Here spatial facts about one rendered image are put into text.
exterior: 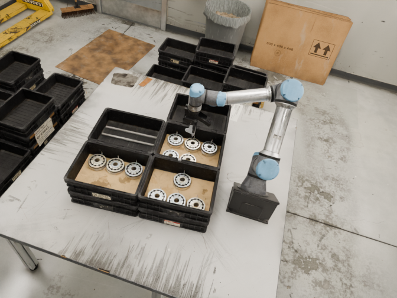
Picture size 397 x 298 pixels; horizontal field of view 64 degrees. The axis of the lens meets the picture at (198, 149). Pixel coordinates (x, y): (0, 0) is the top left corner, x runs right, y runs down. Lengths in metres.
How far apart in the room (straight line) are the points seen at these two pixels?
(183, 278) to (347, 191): 2.09
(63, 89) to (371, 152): 3.23
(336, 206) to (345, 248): 0.41
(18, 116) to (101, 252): 1.47
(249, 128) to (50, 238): 1.53
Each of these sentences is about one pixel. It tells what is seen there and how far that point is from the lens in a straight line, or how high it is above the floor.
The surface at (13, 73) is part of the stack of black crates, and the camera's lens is 3.33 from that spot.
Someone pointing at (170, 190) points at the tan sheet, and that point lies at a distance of 1.82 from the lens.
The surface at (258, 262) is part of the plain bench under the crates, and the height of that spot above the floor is 0.70.
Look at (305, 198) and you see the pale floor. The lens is 3.11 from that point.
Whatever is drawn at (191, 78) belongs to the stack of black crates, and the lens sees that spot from 3.36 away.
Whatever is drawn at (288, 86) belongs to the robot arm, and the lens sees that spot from 1.68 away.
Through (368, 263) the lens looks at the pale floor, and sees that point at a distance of 3.05.
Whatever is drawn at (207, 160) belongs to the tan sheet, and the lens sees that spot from 1.98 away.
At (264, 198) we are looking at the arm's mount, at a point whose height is 0.93.
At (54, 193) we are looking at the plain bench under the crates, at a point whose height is 0.70.
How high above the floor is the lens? 2.34
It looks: 48 degrees down
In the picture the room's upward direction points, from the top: 11 degrees clockwise
